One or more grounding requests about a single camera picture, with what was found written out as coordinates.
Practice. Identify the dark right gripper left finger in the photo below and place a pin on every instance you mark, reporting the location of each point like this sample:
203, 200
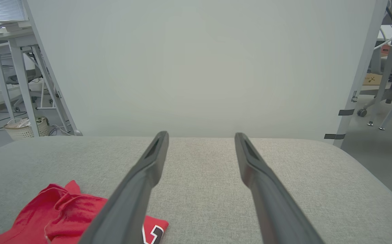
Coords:
131, 203

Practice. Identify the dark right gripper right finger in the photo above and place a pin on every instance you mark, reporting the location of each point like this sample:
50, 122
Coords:
273, 210

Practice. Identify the red white basketball jersey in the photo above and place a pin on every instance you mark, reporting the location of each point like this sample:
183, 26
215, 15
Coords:
46, 217

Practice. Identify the black tape strip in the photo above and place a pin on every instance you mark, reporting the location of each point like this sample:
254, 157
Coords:
346, 112
334, 136

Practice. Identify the white woven basket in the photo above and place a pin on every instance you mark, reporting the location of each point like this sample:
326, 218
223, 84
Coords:
23, 132

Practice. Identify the white backdrop panel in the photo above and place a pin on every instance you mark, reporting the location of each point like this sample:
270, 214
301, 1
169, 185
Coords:
199, 67

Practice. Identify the cardboard box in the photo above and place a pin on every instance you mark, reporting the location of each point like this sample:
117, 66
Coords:
372, 79

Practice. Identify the grey white desk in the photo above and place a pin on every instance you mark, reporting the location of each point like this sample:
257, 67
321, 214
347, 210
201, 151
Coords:
18, 64

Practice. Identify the white window blinds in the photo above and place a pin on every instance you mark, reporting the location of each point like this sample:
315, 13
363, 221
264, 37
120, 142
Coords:
2, 9

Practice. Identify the grey metal table frame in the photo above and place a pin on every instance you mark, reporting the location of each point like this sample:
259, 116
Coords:
387, 74

